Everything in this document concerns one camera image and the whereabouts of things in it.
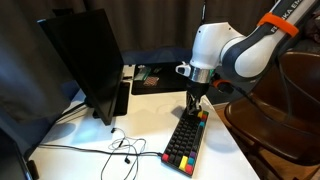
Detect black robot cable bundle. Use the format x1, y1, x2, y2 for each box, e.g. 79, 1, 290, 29
229, 19, 320, 125

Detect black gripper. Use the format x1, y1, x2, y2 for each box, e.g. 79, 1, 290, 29
185, 79, 212, 116

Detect black monitor cable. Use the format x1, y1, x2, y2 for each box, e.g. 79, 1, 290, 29
54, 101, 93, 125

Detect black wired earphones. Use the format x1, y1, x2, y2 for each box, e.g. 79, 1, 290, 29
99, 126, 148, 180

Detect dark grey curtain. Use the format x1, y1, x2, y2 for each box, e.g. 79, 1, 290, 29
82, 0, 279, 54
0, 0, 86, 125

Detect orange cable strap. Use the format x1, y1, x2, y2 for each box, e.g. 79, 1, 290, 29
256, 12, 300, 38

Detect small green packet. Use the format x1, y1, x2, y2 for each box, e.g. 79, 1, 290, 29
133, 65, 152, 82

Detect small black block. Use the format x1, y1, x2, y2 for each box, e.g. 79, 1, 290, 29
26, 159, 41, 180

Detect red white checkered card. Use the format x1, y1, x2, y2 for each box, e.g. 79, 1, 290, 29
143, 75, 161, 88

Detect brown wooden chair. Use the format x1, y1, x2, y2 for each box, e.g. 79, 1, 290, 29
223, 49, 320, 180

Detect black keyboard with coloured keys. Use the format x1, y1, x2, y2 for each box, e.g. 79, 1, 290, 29
160, 105, 210, 178

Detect black wrist camera orange mount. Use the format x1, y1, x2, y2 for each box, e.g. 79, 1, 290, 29
211, 78, 235, 95

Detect blue cloth cover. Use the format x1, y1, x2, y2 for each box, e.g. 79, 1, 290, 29
119, 45, 194, 66

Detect black keyboard cable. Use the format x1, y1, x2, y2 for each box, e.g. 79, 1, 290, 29
37, 142, 164, 158

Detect dark tray with items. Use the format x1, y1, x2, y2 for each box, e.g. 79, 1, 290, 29
130, 62, 190, 96

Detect large black monitor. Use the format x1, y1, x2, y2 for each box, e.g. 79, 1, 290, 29
37, 8, 132, 127

